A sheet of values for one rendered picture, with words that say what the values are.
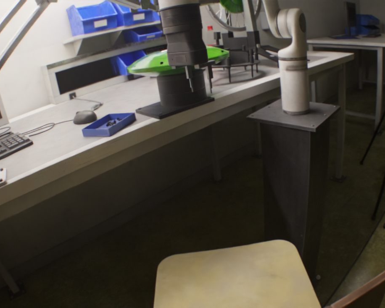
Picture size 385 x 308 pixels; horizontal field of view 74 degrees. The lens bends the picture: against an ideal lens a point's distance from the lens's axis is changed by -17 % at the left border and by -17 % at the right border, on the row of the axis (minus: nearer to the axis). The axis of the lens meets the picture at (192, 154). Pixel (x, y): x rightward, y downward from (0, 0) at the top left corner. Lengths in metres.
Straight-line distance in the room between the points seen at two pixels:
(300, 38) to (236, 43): 0.78
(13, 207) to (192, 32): 0.58
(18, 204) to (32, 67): 1.00
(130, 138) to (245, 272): 0.44
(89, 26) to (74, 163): 0.94
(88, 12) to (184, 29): 1.25
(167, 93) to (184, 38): 0.36
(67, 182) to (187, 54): 0.45
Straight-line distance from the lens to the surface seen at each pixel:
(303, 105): 0.95
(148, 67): 0.80
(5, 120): 1.18
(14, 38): 0.78
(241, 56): 1.25
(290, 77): 0.93
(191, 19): 0.55
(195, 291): 0.69
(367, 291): 0.33
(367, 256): 1.69
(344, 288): 1.51
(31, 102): 1.66
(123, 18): 1.62
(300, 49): 0.92
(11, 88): 1.64
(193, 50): 0.55
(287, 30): 0.91
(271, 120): 0.91
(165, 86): 0.89
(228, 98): 0.99
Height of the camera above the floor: 1.15
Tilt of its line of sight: 24 degrees down
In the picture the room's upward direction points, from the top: 9 degrees counter-clockwise
